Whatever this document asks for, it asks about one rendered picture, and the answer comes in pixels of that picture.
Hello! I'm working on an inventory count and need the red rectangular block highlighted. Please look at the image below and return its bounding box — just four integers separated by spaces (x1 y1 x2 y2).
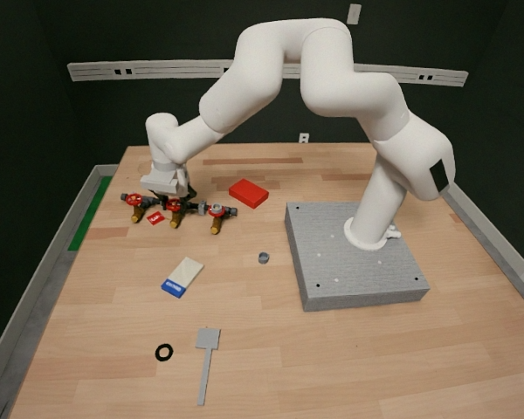
229 178 269 209

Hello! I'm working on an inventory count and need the black rubber o-ring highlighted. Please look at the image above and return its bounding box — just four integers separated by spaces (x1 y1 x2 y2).
155 343 173 361

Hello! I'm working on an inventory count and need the small grey cylindrical cap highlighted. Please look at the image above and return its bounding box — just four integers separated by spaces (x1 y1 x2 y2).
259 251 269 264

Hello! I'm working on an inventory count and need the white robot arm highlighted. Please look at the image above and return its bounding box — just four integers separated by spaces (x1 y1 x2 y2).
140 18 455 251

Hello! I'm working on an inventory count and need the red tag with gold chain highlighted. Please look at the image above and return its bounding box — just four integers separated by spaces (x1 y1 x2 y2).
147 211 165 225

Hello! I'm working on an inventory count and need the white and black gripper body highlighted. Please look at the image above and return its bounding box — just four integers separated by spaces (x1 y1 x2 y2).
154 164 190 197

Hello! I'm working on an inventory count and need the black pipe with grey tee fittings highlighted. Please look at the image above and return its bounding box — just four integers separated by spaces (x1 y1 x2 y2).
121 192 238 234

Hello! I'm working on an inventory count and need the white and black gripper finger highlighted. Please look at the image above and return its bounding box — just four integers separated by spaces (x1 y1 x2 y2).
148 189 168 210
179 184 197 213

